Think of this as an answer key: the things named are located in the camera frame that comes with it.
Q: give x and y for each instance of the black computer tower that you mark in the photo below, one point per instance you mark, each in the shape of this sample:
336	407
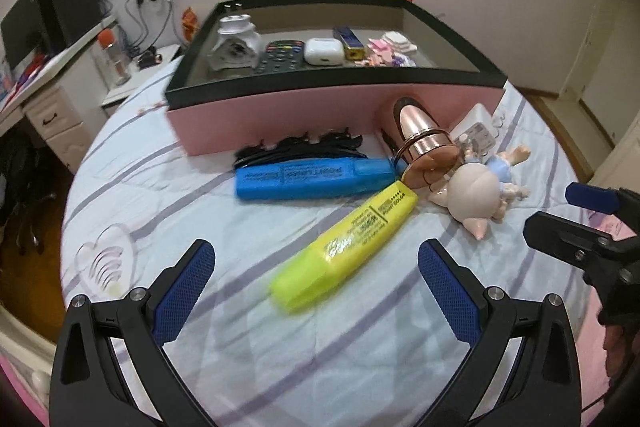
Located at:
66	21

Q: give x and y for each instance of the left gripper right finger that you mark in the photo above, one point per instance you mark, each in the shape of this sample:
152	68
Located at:
522	365

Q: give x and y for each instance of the yellow highlighter marker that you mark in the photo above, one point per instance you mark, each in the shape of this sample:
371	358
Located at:
329	261

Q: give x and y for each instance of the white earbuds case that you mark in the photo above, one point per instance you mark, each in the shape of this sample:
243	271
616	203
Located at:
324	52

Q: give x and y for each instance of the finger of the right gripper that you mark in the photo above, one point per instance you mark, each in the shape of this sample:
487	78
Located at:
598	199
562	239

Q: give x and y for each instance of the person's right hand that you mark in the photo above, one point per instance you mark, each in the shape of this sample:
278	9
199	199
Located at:
620	348

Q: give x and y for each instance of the black hair claw clip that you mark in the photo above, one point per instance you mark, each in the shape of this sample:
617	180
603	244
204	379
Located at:
334	144

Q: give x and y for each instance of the orange cap water bottle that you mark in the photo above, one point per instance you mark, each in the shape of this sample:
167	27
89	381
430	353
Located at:
115	57

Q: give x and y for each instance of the black tv remote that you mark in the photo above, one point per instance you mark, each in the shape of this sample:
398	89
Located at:
281	56

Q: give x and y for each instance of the black office chair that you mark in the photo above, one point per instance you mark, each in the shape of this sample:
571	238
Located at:
25	193

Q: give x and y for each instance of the striped white table cover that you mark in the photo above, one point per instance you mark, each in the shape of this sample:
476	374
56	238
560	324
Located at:
377	353

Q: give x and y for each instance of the white low cabinet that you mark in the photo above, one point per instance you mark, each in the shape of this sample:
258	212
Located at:
138	76

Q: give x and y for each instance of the blue highlighter marker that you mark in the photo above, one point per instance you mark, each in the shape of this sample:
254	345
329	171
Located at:
315	178

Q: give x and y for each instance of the pink pig doll figure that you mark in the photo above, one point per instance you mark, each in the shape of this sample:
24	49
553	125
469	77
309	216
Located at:
479	192

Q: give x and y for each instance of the pink donut brick model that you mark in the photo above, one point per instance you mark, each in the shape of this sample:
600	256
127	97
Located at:
381	53

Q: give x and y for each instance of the pink box black rim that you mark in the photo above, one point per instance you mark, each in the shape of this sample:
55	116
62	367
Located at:
216	110

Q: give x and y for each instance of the blue gold slim box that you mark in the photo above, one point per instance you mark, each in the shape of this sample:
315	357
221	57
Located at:
352	46

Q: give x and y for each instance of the white cat brick model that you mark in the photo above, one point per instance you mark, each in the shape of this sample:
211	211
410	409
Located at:
399	43

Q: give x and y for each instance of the white desk with drawers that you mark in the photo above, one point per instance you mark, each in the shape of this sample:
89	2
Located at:
63	103

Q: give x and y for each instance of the orange snack bag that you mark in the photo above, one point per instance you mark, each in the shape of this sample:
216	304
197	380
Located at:
189	24

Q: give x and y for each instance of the black computer monitor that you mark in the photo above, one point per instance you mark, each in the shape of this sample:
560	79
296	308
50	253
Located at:
22	31

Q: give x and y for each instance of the small black camera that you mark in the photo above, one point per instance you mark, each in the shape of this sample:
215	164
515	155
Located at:
149	58

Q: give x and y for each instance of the white travel plug adapter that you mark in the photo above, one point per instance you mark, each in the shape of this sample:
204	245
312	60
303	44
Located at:
238	44

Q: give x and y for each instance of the rose gold metal cup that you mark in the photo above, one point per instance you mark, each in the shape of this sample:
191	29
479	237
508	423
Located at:
420	149

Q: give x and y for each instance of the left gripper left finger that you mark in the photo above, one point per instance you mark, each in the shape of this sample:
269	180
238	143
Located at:
88	387

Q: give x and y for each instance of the white square charger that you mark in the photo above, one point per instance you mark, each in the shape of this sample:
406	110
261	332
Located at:
478	126

